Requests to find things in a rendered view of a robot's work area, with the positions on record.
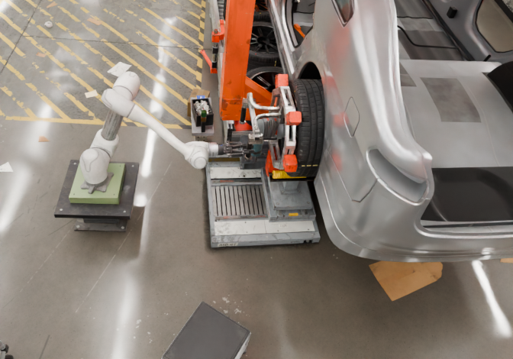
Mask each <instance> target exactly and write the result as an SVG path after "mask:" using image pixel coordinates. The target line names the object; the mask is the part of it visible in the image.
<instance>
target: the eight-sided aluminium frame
mask: <svg viewBox="0 0 513 359"><path fill-rule="evenodd" d="M285 94H286V95H287V99H288V100H289V106H288V103H287V101H286V95H285ZM276 97H277V100H276V107H277V105H279V100H280V98H281V99H282V104H283V108H284V114H285V142H284V148H283V152H282V157H281V155H280V152H279V145H278V139H277V140H268V143H269V150H270V154H271V158H272V162H273V168H277V169H279V170H284V166H283V163H282V161H283V157H284V155H286V154H287V152H288V149H289V154H294V150H295V144H296V140H295V125H291V139H289V125H286V114H287V113H288V112H295V105H294V102H293V99H292V94H291V91H290V88H289V86H279V87H278V88H276V89H274V90H273V92H272V98H271V103H270V107H274V103H275V99H276ZM273 147H275V149H276V156H277V160H276V158H275V154H274V150H273Z"/></svg>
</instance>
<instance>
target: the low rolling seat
mask: <svg viewBox="0 0 513 359"><path fill-rule="evenodd" d="M250 334H251V332H250V330H249V329H247V328H245V327H243V326H242V325H241V324H239V323H237V322H235V321H234V320H233V319H231V318H229V317H228V316H226V315H225V314H223V313H222V312H219V311H218V310H217V309H215V308H213V307H212V306H210V305H209V304H207V303H206V302H203V301H202V302H200V304H199V305H198V307H197V308H196V310H195V311H194V312H193V313H192V315H191V316H190V318H189V320H188V321H187V322H186V323H185V325H184V326H183V327H182V329H181V331H180V332H179V334H178V335H177V336H176V337H175V339H174V340H173V342H172V343H171V345H170V346H169V347H168V348H167V350H166V351H165V353H164V354H163V356H162V358H161V359H240V357H241V355H242V354H246V353H247V349H246V347H247V345H248V342H249V339H250Z"/></svg>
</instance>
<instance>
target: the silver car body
mask: <svg viewBox="0 0 513 359"><path fill-rule="evenodd" d="M482 2H483V0H268V7H267V8H268V12H269V16H270V20H271V22H272V26H273V31H274V34H275V38H276V45H277V49H278V53H279V58H280V62H281V65H282V71H283V73H284V74H288V75H289V80H290V79H296V77H297V75H298V72H299V70H300V69H301V67H302V65H303V64H304V62H306V61H307V60H312V61H313V62H315V64H316V65H317V67H318V69H319V72H320V74H321V79H322V83H323V88H324V101H325V130H324V146H323V151H322V156H321V162H320V166H319V169H318V174H317V176H316V178H315V181H314V186H315V191H316V193H317V197H318V201H319V205H320V208H321V213H322V216H323V219H324V224H325V227H326V230H327V234H328V236H329V238H330V239H331V241H332V242H333V244H334V245H335V246H337V247H338V248H339V249H341V250H342V251H344V252H346V253H348V254H352V255H354V256H358V257H363V258H367V259H371V260H383V261H392V262H448V261H464V260H489V259H502V258H513V50H508V51H505V52H501V51H496V49H495V48H494V47H493V46H492V45H491V44H490V43H489V42H488V41H487V39H486V38H485V37H484V36H483V34H482V33H481V32H480V31H479V27H478V25H477V18H478V12H479V9H480V7H481V4H482Z"/></svg>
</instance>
